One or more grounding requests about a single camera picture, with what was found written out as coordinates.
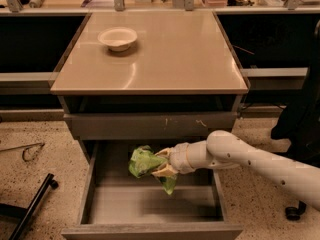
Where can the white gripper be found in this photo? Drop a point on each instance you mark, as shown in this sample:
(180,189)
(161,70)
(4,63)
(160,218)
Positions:
(179,158)

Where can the green rice chip bag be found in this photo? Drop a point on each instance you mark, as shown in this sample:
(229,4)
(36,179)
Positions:
(144,161)

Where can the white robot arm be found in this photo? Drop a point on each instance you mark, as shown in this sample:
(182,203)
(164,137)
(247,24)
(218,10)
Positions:
(222,150)

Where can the closed grey top drawer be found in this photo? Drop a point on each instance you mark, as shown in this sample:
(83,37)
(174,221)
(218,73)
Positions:
(138,126)

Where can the open grey middle drawer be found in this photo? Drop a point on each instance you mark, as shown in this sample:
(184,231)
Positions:
(117,206)

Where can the grey drawer cabinet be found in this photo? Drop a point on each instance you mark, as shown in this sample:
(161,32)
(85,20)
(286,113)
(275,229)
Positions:
(180,63)

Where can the white paper bowl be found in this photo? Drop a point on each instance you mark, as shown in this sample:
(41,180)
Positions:
(118,39)

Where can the black office chair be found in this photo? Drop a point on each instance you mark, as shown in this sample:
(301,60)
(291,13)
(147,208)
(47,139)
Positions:
(300,120)

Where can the black metal stand leg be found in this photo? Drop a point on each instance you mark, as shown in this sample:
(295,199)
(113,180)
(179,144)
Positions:
(23,215)

